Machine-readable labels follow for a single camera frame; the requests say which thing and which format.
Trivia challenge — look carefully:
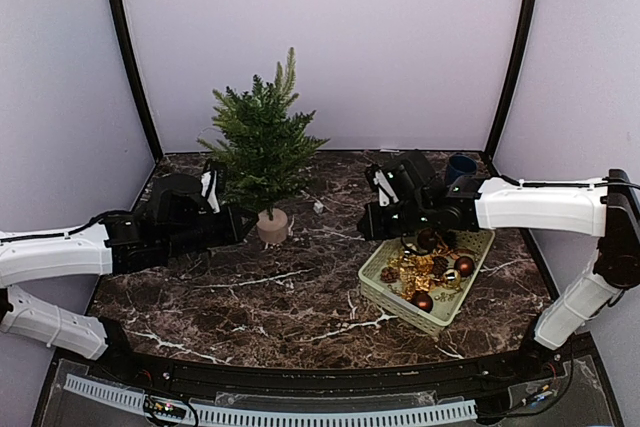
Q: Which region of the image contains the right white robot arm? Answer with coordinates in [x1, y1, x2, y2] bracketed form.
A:
[357, 151, 639, 381]

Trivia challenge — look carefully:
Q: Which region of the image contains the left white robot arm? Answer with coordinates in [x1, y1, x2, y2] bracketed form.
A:
[1, 172, 258, 383]

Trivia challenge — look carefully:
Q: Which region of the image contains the brown bauble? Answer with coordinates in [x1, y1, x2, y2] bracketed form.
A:
[416, 229, 439, 251]
[411, 291, 434, 313]
[454, 256, 476, 278]

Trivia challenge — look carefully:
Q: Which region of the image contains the pale green plastic basket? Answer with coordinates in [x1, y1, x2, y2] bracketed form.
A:
[358, 230, 495, 337]

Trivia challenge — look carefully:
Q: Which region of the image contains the brown bauble right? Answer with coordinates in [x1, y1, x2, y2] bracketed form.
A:
[454, 256, 476, 278]

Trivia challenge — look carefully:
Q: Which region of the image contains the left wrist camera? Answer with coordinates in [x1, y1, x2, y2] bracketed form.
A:
[200, 159, 227, 213]

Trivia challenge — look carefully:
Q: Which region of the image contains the gold bauble right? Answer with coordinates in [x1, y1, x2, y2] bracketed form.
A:
[441, 269, 462, 289]

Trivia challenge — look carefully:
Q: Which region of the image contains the gold gift box ornament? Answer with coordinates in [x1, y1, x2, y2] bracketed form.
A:
[400, 256, 434, 300]

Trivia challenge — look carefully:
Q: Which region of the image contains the brown bauble front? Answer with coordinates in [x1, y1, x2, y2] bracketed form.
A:
[411, 291, 434, 313]

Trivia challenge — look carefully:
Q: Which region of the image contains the brown bauble back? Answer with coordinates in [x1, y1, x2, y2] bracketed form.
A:
[416, 229, 439, 251]

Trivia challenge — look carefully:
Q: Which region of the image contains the white cable duct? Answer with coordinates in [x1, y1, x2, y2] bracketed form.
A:
[63, 374, 478, 426]

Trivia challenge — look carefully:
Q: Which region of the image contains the round wooden tree base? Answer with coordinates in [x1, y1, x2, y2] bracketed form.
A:
[256, 208, 289, 245]

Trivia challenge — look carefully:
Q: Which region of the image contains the brown pine cone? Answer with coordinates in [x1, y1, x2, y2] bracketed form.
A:
[380, 267, 400, 284]

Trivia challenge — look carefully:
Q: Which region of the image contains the dark pine cone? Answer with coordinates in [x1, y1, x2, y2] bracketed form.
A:
[432, 256, 449, 277]

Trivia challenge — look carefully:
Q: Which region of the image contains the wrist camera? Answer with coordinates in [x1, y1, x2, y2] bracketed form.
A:
[365, 164, 403, 207]
[200, 159, 227, 213]

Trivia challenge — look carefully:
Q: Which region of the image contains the small green christmas tree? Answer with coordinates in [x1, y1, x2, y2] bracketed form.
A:
[197, 48, 329, 219]

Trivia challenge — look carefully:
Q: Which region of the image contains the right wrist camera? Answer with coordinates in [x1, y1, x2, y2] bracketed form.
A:
[365, 164, 403, 207]

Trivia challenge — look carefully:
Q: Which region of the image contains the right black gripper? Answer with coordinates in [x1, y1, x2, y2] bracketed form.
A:
[357, 197, 432, 241]

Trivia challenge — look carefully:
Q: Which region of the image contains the dark blue mug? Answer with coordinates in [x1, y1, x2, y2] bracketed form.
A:
[445, 153, 477, 185]

